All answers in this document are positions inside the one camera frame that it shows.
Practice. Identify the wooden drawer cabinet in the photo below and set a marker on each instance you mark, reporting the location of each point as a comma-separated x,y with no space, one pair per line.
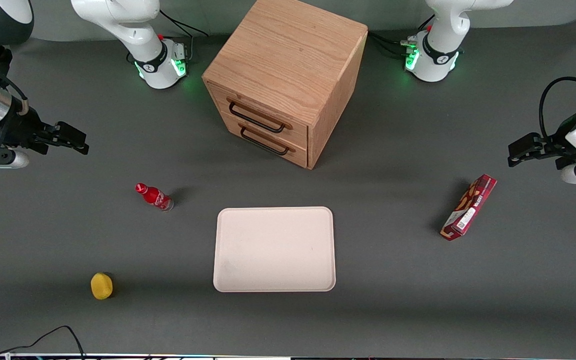
288,55

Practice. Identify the yellow round sponge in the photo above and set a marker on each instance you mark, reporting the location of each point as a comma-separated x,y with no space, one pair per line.
101,286

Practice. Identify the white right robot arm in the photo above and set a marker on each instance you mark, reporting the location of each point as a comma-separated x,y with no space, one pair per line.
143,30

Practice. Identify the red snack box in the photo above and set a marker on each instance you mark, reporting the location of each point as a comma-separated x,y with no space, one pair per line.
469,207

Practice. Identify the red soda bottle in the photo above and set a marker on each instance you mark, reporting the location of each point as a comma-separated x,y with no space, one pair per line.
154,196

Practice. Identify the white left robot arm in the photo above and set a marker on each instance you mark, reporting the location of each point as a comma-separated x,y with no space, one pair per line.
438,55

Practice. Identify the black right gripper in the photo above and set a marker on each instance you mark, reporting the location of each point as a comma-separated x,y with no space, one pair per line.
22,129

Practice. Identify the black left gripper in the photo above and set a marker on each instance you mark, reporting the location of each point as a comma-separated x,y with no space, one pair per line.
556,146

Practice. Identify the beige rectangular tray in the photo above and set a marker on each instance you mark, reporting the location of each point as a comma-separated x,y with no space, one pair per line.
274,249

